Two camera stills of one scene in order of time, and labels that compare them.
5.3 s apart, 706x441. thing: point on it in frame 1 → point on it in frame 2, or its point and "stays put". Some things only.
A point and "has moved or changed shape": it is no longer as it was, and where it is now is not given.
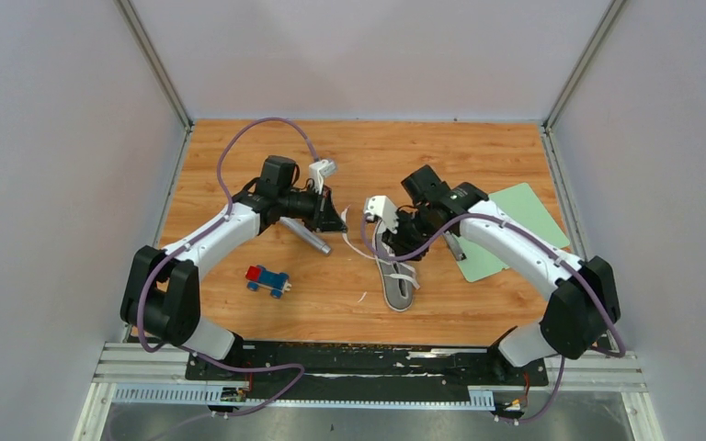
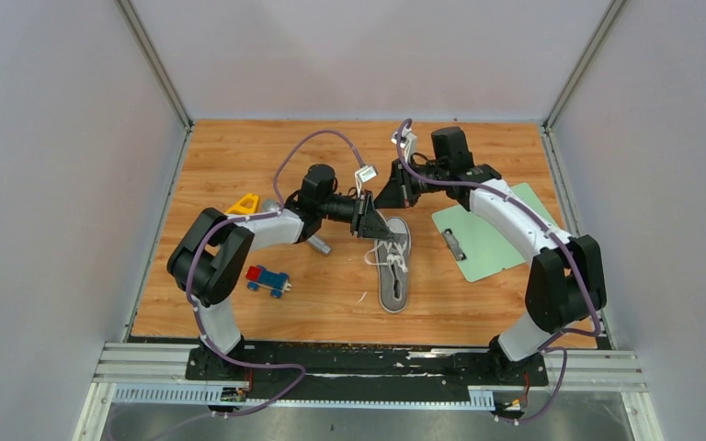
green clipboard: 520,203 stays put
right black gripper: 400,244 → 392,197
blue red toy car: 275,283 stays put
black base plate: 371,371 stays put
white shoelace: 411,278 has moved or changed shape
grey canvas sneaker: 397,277 stays put
